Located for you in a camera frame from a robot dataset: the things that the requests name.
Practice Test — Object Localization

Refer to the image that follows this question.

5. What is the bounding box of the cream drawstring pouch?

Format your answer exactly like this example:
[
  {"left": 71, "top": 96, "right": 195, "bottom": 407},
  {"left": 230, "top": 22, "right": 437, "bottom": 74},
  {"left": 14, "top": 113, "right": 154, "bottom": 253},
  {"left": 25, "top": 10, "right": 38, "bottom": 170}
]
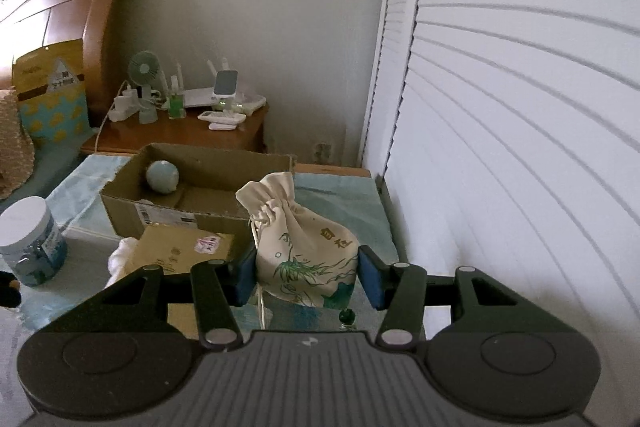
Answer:
[{"left": 235, "top": 171, "right": 359, "bottom": 310}]

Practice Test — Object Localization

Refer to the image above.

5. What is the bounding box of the white knotted cloth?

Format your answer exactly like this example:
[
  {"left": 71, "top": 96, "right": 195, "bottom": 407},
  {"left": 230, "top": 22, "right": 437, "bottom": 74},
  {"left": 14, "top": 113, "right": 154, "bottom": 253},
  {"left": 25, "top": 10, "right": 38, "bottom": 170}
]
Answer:
[{"left": 105, "top": 237, "right": 138, "bottom": 287}]

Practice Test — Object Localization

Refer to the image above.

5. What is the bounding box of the blue plush ball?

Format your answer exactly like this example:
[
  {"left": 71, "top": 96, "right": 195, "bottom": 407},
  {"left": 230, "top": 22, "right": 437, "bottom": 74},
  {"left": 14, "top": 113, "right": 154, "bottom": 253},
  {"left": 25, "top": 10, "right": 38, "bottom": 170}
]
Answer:
[{"left": 145, "top": 159, "right": 180, "bottom": 194}]

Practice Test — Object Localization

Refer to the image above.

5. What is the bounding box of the clear jar white lid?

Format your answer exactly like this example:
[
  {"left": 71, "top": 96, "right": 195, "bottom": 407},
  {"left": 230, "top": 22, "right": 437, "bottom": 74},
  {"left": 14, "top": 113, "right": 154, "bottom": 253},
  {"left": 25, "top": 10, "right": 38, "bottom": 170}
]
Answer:
[{"left": 1, "top": 196, "right": 67, "bottom": 287}]

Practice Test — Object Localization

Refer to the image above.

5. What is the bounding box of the gold tissue pack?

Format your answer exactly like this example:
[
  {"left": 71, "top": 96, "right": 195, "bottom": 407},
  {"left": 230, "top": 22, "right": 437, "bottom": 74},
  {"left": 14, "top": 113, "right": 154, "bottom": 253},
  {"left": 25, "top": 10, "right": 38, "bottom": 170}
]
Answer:
[{"left": 124, "top": 222, "right": 237, "bottom": 342}]

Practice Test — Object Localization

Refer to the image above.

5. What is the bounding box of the grey checked mat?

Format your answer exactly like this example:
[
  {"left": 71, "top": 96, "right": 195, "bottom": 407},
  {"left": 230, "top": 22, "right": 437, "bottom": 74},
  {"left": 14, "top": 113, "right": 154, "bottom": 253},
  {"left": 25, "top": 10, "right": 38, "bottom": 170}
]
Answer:
[{"left": 1, "top": 229, "right": 120, "bottom": 426}]

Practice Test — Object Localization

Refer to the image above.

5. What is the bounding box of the open cardboard box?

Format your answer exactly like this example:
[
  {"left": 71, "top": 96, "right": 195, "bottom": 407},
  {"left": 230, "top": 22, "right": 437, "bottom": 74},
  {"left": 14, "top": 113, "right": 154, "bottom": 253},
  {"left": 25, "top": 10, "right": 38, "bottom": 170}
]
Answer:
[{"left": 101, "top": 143, "right": 295, "bottom": 255}]

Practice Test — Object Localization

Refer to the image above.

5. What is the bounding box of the light blue towel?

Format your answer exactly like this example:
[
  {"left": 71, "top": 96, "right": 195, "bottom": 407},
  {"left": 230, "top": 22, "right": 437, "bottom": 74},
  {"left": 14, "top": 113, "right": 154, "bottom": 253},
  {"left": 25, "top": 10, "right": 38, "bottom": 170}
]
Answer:
[{"left": 0, "top": 152, "right": 402, "bottom": 338}]

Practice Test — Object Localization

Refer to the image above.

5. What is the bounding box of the brown patterned garment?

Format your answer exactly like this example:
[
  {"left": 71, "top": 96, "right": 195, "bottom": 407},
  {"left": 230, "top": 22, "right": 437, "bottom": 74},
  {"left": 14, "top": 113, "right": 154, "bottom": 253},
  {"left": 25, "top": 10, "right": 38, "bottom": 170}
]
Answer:
[{"left": 0, "top": 89, "right": 35, "bottom": 200}]

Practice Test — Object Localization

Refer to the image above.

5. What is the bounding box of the white remote control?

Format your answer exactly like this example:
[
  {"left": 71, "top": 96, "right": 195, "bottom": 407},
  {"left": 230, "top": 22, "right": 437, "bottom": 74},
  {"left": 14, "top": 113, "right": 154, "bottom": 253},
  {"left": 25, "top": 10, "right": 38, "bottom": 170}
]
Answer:
[{"left": 198, "top": 110, "right": 246, "bottom": 131}]

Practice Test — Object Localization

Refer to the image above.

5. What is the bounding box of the wooden nightstand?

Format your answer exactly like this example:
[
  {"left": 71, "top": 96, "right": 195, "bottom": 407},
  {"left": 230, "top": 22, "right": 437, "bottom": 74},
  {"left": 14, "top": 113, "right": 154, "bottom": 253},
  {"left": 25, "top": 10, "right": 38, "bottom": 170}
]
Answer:
[{"left": 80, "top": 106, "right": 269, "bottom": 155}]

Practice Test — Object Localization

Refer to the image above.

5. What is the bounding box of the green spray bottle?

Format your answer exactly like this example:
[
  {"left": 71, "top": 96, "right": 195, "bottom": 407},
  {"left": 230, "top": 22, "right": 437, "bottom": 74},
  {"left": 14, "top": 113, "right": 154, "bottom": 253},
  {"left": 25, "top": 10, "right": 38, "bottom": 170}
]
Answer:
[{"left": 168, "top": 75, "right": 186, "bottom": 119}]

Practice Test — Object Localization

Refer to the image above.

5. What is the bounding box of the white wifi router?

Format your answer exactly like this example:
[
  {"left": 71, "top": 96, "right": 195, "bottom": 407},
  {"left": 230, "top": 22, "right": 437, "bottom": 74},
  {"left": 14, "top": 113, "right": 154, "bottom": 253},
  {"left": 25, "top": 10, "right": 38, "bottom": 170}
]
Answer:
[{"left": 158, "top": 61, "right": 224, "bottom": 110}]

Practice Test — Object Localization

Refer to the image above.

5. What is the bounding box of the white louvered closet door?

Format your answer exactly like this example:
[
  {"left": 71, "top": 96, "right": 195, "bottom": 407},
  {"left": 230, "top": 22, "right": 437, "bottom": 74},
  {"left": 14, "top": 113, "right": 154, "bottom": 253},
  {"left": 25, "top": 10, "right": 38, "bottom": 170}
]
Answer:
[{"left": 360, "top": 0, "right": 639, "bottom": 426}]

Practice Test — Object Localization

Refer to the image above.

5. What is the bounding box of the white power strip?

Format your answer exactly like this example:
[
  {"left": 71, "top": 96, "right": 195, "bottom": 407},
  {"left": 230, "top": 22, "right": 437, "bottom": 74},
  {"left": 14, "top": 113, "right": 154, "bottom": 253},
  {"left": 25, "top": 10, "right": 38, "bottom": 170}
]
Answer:
[{"left": 107, "top": 81, "right": 141, "bottom": 122}]

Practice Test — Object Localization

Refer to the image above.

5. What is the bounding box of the yellow blue paper bag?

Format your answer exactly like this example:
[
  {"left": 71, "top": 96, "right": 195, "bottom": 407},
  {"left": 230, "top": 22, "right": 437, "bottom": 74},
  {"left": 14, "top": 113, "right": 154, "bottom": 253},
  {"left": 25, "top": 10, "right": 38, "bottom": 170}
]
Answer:
[{"left": 12, "top": 39, "right": 90, "bottom": 148}]

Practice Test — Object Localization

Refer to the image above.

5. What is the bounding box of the small green desk fan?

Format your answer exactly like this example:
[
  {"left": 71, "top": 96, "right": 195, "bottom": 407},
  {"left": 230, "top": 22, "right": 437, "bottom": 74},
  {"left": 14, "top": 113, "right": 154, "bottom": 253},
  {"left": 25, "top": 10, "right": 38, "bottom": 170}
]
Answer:
[{"left": 128, "top": 51, "right": 160, "bottom": 124}]

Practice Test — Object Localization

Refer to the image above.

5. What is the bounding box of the wooden headboard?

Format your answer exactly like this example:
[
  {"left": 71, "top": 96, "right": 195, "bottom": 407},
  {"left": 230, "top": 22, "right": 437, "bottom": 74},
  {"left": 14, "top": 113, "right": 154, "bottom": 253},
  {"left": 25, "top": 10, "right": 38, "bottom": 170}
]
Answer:
[{"left": 1, "top": 0, "right": 124, "bottom": 124}]

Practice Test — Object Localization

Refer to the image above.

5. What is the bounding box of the white camera clock device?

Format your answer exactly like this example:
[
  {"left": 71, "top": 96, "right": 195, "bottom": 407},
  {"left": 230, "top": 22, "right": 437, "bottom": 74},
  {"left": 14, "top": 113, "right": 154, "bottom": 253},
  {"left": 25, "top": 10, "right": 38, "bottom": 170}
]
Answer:
[{"left": 213, "top": 69, "right": 239, "bottom": 110}]

